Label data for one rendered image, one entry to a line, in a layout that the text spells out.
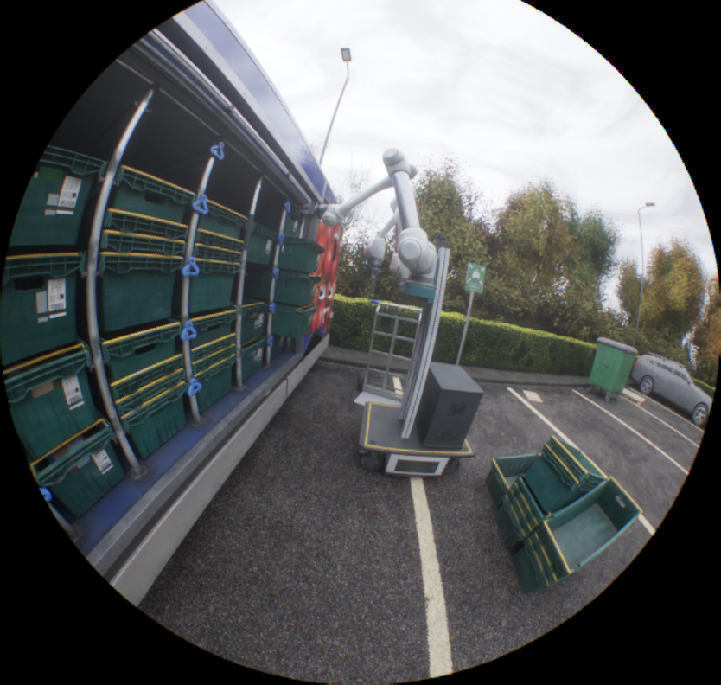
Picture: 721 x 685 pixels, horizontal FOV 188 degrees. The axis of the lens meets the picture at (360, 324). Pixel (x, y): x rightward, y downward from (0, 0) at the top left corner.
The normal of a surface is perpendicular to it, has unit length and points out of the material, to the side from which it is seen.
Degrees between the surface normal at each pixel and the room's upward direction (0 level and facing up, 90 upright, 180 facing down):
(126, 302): 97
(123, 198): 94
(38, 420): 91
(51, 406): 96
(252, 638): 0
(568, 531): 21
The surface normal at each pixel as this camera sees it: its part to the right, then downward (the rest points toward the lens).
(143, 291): 0.96, 0.27
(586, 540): -0.22, -0.97
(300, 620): 0.14, -0.97
